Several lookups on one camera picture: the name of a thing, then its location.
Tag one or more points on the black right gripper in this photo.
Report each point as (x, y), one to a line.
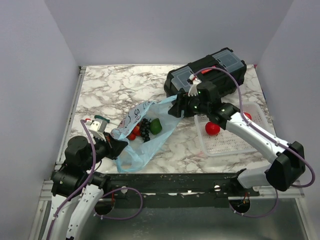
(182, 98)

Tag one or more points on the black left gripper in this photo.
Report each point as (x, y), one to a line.
(115, 147)

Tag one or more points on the small fake fruit cluster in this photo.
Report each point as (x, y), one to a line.
(134, 133)

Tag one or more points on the red fruit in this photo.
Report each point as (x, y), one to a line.
(212, 129)

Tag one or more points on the light blue plastic bag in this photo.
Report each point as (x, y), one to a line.
(137, 153)

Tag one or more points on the dark fake grapes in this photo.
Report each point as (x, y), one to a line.
(144, 129)

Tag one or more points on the green fake fruit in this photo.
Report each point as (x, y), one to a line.
(155, 126)

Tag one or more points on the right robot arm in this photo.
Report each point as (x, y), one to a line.
(285, 159)

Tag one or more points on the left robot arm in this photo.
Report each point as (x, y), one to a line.
(75, 192)

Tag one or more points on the red fake apple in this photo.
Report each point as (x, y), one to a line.
(248, 116)

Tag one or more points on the black plastic toolbox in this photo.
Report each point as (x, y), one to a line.
(224, 59)

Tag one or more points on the white perforated plastic basket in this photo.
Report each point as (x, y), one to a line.
(227, 143)

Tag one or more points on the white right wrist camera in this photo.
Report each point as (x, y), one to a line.
(193, 81)

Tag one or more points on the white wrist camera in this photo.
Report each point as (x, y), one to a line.
(193, 81)
(97, 128)

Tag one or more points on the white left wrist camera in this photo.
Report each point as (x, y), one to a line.
(97, 128)

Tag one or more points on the green handled tool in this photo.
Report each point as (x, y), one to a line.
(101, 118)

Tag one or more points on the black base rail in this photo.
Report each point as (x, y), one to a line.
(173, 190)

